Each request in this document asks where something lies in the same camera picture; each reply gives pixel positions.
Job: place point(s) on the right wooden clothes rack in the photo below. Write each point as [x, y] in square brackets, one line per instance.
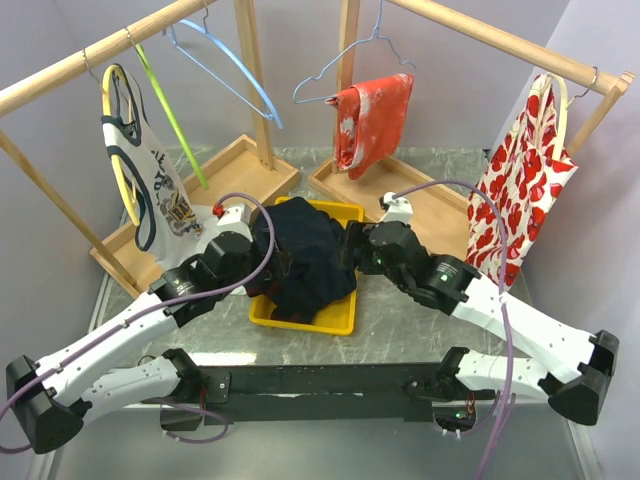
[439, 212]

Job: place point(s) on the green plastic hanger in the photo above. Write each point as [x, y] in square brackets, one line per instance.
[169, 113]

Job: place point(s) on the orange white tie-dye garment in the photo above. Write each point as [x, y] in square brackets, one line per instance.
[370, 120]

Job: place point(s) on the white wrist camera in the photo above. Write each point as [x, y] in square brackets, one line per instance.
[235, 214]
[395, 209]

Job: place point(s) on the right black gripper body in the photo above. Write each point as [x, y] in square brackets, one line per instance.
[370, 263]

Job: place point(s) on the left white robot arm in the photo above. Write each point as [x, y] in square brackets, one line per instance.
[55, 397]

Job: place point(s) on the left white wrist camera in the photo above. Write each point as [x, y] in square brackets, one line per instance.
[235, 214]

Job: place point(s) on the cream plastic hanger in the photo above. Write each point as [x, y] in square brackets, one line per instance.
[543, 85]

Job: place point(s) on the white navy graphic tank top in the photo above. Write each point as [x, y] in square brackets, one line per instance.
[171, 228]

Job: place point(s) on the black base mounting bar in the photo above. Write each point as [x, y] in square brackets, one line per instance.
[324, 392]

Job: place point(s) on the navy maroon-trimmed tank top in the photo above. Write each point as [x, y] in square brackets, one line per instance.
[303, 274]

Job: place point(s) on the yellow plastic hanger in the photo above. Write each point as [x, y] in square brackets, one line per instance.
[127, 193]

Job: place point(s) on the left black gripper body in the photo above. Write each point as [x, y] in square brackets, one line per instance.
[249, 267]

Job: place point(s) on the red floral white garment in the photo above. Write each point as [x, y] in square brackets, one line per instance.
[524, 183]

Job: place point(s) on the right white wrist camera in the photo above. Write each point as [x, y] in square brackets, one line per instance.
[395, 209]

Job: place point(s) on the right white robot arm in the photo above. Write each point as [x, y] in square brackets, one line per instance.
[568, 367]

